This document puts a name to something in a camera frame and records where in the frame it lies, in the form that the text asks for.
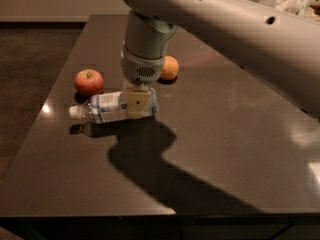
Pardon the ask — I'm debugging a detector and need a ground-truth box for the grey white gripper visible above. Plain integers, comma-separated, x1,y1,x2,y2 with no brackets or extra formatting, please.
121,11,178,119

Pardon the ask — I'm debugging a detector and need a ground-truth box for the blue label plastic bottle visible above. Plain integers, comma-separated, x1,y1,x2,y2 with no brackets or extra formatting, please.
68,87,159,124

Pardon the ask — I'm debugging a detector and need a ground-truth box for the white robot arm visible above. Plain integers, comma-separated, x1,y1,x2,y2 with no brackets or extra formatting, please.
121,0,320,118

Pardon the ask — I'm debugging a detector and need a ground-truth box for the red apple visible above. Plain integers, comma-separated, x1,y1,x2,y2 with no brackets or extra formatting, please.
74,69,104,97

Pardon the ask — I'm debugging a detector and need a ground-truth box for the orange fruit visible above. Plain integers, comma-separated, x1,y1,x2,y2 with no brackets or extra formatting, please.
160,56,179,81

